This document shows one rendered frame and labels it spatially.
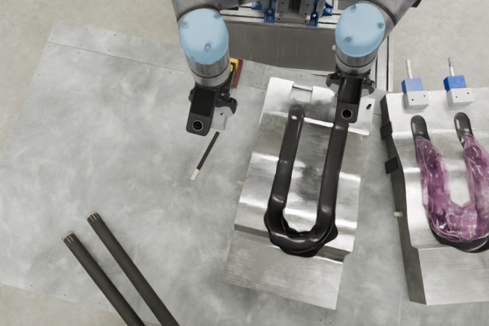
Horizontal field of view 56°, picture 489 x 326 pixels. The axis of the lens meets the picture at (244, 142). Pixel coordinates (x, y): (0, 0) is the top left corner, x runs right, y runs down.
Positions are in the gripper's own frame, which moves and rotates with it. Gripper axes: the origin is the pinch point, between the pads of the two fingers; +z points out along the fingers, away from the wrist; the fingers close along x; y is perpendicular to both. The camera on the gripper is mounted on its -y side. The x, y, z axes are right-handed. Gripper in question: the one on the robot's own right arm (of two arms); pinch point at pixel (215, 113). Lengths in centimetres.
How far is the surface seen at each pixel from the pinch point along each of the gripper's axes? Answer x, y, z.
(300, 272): -27.0, -29.5, 9.0
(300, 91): -18.1, 13.3, 8.8
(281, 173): -17.7, -8.8, 6.2
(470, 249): -63, -16, 8
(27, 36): 109, 46, 95
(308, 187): -24.3, -10.9, 4.7
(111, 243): 17.1, -33.3, 9.9
